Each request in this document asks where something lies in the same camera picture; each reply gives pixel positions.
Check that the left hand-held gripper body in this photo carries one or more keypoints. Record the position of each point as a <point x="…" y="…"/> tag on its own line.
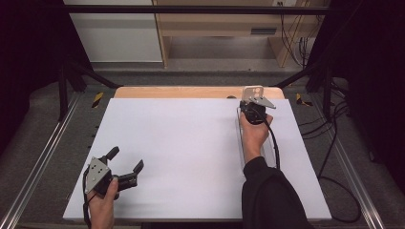
<point x="97" y="173"/>

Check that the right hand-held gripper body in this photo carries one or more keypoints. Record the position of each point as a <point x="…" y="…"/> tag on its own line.
<point x="254" y="113"/>

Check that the person's right hand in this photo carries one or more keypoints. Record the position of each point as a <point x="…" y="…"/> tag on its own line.
<point x="253" y="136"/>

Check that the person's left hand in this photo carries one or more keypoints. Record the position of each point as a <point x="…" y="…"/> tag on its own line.
<point x="102" y="206"/>

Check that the white table cover sheet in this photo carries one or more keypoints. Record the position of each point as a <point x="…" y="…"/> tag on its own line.
<point x="175" y="143"/>

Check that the yellow clamp right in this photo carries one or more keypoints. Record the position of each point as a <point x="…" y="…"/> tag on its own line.
<point x="301" y="100"/>

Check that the yellow clamp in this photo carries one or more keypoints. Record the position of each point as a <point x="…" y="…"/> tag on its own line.
<point x="97" y="99"/>
<point x="301" y="100"/>

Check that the yellow clamp left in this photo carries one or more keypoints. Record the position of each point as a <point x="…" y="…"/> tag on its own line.
<point x="97" y="99"/>

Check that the light wooden desk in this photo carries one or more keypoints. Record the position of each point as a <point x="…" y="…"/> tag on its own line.
<point x="216" y="28"/>

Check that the white cabinet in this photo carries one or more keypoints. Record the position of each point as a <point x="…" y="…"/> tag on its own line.
<point x="117" y="35"/>

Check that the black curtain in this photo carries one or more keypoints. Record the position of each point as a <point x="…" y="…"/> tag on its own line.
<point x="375" y="63"/>
<point x="25" y="63"/>

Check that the black diagonal frame strut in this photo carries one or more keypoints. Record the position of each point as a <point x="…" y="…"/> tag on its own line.
<point x="95" y="78"/>
<point x="299" y="74"/>

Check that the aluminium floor rail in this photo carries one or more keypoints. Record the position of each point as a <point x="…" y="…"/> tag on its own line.
<point x="359" y="191"/>
<point x="35" y="171"/>

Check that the white wall socket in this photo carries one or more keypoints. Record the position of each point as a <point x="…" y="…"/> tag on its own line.
<point x="285" y="2"/>

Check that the black horizontal frame bar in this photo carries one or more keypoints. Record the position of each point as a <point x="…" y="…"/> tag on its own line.
<point x="191" y="10"/>

